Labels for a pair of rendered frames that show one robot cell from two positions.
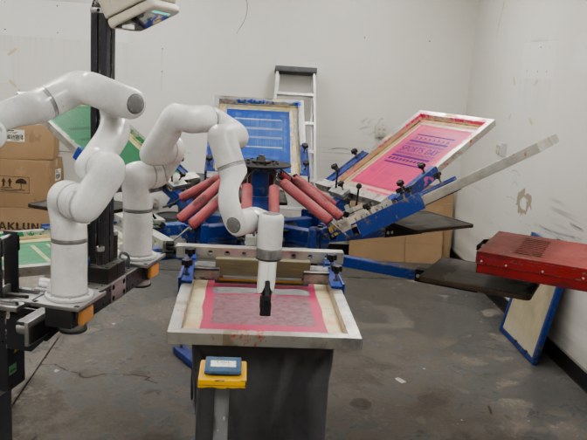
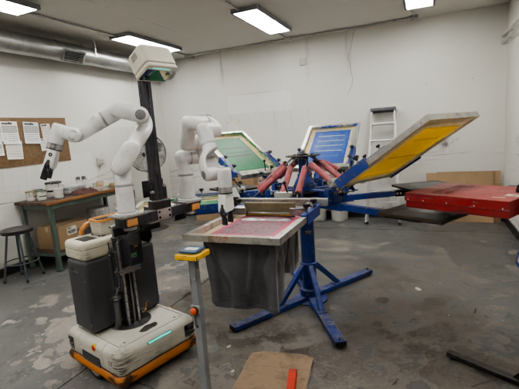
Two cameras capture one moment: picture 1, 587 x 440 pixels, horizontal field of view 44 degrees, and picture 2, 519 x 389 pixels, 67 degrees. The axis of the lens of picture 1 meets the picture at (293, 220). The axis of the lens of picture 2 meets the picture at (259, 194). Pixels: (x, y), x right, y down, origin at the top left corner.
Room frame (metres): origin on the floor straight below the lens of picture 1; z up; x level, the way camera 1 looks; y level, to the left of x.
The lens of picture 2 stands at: (0.34, -1.05, 1.53)
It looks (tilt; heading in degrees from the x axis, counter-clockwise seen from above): 9 degrees down; 28
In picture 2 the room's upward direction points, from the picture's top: 4 degrees counter-clockwise
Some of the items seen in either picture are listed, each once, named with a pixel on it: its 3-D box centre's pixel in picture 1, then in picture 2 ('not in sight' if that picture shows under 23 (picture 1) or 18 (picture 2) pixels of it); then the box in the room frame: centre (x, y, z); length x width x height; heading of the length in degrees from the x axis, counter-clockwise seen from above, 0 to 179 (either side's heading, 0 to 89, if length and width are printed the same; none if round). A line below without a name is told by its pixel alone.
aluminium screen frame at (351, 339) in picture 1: (262, 299); (257, 222); (2.43, 0.09, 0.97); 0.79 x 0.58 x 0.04; 4
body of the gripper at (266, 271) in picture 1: (267, 271); (226, 201); (2.06, 0.07, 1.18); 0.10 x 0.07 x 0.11; 4
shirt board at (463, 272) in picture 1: (384, 266); (368, 209); (3.20, -0.43, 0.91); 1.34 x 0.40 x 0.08; 64
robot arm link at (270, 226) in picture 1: (260, 227); (222, 176); (2.09, 0.09, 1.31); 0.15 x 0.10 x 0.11; 62
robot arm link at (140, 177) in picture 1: (140, 185); (185, 162); (2.30, 0.50, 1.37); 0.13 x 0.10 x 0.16; 152
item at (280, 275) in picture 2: not in sight; (288, 262); (2.39, -0.12, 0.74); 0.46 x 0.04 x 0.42; 4
